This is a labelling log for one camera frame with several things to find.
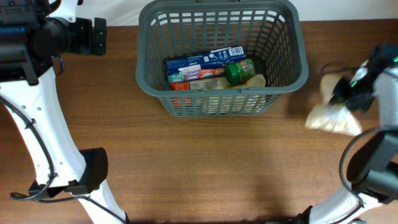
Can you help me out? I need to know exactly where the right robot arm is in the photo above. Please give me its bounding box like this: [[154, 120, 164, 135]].
[[291, 44, 397, 223]]

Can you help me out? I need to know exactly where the orange pasta packet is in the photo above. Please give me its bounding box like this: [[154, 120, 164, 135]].
[[170, 80, 215, 91]]

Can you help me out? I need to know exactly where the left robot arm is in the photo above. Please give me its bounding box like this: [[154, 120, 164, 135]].
[[1, 0, 129, 223]]

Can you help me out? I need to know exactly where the green lid jar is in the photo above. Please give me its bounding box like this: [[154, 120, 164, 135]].
[[224, 58, 256, 85]]

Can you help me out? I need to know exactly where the beige paper pouch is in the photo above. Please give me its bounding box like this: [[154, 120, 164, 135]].
[[211, 74, 266, 90], [305, 73, 362, 136]]

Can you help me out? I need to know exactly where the blue cardboard box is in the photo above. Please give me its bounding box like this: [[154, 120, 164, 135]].
[[165, 46, 246, 83]]

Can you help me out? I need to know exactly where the grey plastic basket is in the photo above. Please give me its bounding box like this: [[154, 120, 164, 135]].
[[136, 0, 308, 117]]

